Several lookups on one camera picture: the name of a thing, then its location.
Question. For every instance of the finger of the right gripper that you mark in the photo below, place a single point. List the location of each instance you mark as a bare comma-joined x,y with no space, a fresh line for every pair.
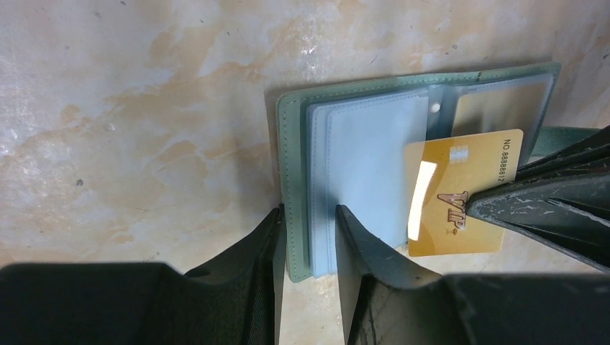
561,201

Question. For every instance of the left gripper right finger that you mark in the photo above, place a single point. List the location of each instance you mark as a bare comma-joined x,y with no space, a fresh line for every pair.
386,298

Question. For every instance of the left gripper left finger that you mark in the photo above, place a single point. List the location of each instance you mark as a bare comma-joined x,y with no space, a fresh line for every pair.
234,298

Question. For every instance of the gold VIP credit card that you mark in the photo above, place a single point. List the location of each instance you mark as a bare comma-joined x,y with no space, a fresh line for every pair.
441,177

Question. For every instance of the green card holder wallet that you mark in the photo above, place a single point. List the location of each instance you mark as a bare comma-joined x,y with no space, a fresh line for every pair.
343,144

